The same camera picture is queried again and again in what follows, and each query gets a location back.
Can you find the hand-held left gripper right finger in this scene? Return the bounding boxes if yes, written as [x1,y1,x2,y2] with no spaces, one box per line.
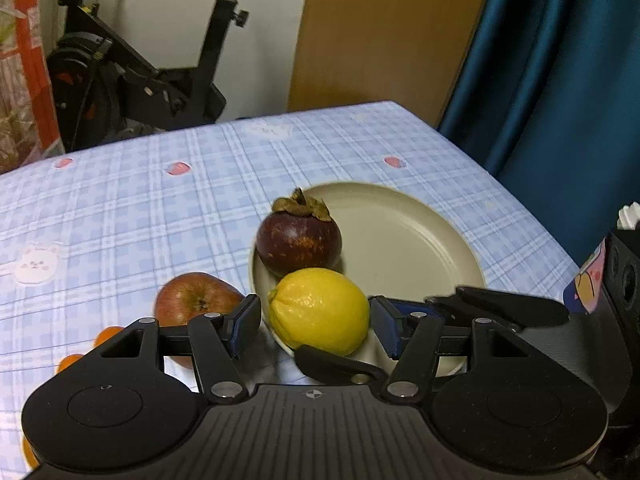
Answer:
[369,296,556,405]

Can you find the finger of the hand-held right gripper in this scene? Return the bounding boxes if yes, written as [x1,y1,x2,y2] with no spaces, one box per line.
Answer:
[295,345,387,386]
[400,286,571,331]

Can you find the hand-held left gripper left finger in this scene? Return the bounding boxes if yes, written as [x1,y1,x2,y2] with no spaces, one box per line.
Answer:
[82,294,262,405]

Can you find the yellow lemon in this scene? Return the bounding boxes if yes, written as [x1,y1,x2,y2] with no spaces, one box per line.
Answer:
[267,267,372,356]

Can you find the beige round plate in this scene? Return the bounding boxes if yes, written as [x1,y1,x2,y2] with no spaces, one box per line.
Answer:
[248,181,486,377]

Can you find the red apple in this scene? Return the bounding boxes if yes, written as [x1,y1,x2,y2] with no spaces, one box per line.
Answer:
[153,271,246,370]

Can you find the dark purple mangosteen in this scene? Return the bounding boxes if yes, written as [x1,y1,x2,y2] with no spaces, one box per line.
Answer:
[255,187,343,278]

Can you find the blue plaid tablecloth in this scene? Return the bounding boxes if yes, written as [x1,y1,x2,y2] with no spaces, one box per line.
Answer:
[0,100,581,480]

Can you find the dark blue curtain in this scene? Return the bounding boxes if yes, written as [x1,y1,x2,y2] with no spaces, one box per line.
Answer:
[437,0,640,266]

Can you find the black exercise bike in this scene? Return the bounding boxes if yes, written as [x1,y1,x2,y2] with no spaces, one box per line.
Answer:
[45,0,301,153]

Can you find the wooden door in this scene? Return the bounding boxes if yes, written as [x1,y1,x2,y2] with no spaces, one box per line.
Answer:
[287,0,501,128]

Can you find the red floral curtain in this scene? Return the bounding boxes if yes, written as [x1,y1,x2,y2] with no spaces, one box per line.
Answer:
[0,0,66,176]

